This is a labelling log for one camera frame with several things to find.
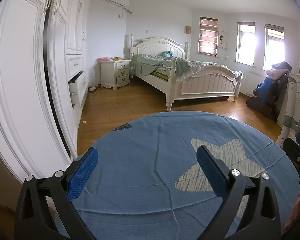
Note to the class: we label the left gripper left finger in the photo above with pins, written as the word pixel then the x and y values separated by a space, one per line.
pixel 33 218

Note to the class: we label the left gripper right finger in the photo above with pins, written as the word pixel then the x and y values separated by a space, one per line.
pixel 249 209

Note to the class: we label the person's right hand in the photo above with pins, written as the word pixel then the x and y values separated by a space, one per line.
pixel 294 216

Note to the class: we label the white grey study desk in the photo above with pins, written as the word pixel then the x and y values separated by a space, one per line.
pixel 289 123

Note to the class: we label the right window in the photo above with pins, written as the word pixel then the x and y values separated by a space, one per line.
pixel 274 45

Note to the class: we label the round blue tablecloth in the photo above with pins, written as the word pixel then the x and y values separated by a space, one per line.
pixel 148 185

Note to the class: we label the middle window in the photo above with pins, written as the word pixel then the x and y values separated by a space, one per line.
pixel 246 43

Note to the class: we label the white wardrobe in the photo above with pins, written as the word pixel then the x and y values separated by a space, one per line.
pixel 43 84

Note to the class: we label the window with striped blind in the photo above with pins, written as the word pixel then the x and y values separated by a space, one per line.
pixel 208 36

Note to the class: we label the white wooden bed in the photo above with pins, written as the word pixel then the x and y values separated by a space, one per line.
pixel 209 80

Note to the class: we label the white nightstand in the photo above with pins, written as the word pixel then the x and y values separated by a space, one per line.
pixel 115 74

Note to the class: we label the green blanket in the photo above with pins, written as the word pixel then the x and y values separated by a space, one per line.
pixel 161 66

